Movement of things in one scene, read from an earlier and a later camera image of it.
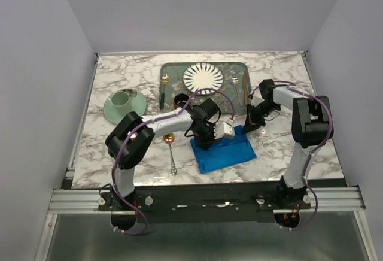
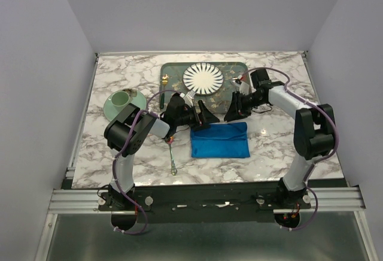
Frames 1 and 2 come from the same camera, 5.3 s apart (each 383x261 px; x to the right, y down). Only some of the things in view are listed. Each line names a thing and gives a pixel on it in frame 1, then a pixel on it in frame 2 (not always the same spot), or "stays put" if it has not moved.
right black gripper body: x=256 y=115 -> x=242 y=104
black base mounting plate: x=203 y=205 stays put
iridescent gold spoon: x=169 y=138 stays put
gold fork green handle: x=164 y=82 stays put
